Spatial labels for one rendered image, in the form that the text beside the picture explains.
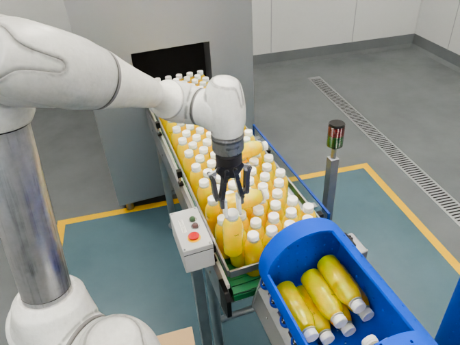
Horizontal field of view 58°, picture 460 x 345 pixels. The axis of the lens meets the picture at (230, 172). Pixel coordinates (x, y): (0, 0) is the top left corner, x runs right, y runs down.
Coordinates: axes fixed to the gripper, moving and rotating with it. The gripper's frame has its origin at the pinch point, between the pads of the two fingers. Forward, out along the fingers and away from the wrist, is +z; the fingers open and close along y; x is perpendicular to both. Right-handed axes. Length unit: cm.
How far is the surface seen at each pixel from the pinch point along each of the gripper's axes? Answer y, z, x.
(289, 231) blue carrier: 11.4, -0.1, -16.7
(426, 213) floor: 170, 122, 76
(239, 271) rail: -0.2, 25.3, -4.2
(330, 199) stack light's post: 52, 33, 25
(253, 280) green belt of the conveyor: 4.8, 32.2, -4.4
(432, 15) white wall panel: 394, 75, 347
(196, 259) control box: -13.3, 17.0, -1.2
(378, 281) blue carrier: 24.6, 1.2, -40.2
